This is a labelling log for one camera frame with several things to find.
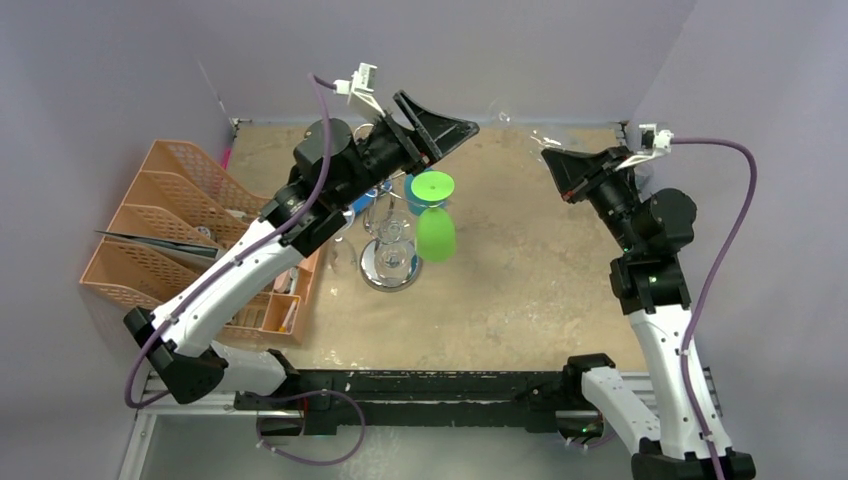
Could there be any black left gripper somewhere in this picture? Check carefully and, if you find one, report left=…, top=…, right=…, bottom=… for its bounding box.
left=335, top=92, right=477, bottom=208

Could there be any clear wine glass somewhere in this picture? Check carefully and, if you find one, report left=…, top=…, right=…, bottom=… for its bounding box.
left=369, top=195, right=415, bottom=289
left=487, top=96, right=574, bottom=169
left=329, top=209, right=359, bottom=276

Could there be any green plastic wine glass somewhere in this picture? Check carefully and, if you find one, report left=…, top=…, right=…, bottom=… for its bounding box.
left=412, top=170, right=457, bottom=263

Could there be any blue plastic wine glass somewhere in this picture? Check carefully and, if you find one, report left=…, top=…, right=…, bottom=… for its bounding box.
left=404, top=175, right=429, bottom=217

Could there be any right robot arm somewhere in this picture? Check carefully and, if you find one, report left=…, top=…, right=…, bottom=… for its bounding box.
left=541, top=147, right=756, bottom=479

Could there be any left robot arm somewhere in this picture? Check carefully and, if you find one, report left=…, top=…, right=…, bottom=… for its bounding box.
left=124, top=91, right=479, bottom=409

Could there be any chrome wine glass rack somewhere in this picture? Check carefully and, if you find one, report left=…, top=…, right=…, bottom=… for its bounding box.
left=359, top=170, right=422, bottom=293

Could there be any blue square mat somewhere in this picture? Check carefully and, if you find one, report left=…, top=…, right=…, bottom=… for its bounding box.
left=350, top=192, right=375, bottom=216

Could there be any orange plastic desk organizer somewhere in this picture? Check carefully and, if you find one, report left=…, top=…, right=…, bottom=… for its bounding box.
left=80, top=140, right=322, bottom=345

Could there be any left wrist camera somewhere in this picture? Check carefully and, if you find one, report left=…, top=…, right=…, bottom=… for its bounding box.
left=333, top=63, right=384, bottom=123

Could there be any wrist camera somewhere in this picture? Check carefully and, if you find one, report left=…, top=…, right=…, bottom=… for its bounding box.
left=614, top=123, right=675, bottom=171
left=333, top=63, right=384, bottom=123

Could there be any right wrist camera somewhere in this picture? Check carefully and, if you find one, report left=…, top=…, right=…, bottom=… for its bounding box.
left=614, top=123, right=675, bottom=171

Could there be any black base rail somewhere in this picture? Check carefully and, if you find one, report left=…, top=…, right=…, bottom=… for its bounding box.
left=234, top=369, right=604, bottom=440

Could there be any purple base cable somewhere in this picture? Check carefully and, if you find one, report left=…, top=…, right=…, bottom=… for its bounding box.
left=238, top=382, right=369, bottom=466

